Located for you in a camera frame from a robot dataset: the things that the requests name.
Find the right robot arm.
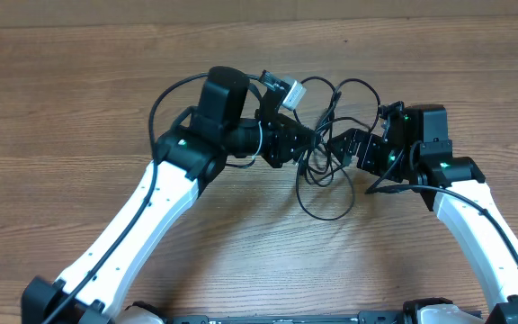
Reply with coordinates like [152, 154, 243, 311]
[326, 102, 518, 323]

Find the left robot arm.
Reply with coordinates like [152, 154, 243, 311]
[21, 66, 318, 323]

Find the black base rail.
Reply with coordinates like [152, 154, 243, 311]
[119, 297, 483, 324]

